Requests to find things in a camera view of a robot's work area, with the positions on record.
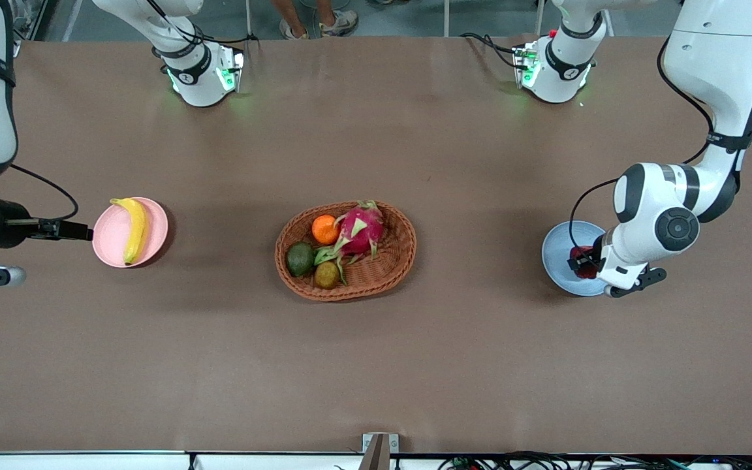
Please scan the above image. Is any light blue round plate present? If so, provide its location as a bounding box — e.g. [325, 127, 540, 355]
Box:
[541, 221, 612, 297]

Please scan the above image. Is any yellow banana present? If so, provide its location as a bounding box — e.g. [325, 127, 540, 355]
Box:
[110, 198, 149, 266]

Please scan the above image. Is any brown wicker basket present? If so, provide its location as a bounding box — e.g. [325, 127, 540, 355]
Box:
[275, 200, 418, 302]

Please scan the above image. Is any tangled floor cable bundle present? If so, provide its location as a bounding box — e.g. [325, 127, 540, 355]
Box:
[437, 450, 752, 470]

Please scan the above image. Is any brownish green kiwi fruit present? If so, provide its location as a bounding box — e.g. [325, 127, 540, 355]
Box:
[313, 260, 341, 290]

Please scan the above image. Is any black base power cable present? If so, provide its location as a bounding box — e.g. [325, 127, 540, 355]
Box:
[460, 31, 522, 71]
[183, 23, 260, 44]

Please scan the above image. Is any pink dragon fruit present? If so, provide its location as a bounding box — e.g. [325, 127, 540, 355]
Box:
[314, 200, 385, 287]

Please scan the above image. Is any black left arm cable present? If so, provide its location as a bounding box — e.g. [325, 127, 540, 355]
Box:
[568, 34, 752, 257]

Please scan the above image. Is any white frame rail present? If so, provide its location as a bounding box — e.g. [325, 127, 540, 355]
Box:
[0, 450, 364, 470]

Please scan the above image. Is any orange fruit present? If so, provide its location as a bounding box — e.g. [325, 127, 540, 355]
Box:
[311, 215, 341, 247]

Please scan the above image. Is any dark green avocado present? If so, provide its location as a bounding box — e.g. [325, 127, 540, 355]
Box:
[286, 241, 317, 278]

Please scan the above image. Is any red apple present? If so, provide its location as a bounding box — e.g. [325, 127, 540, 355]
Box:
[570, 245, 604, 280]

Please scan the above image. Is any pink round plate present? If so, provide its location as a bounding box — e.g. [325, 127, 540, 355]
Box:
[92, 197, 170, 268]

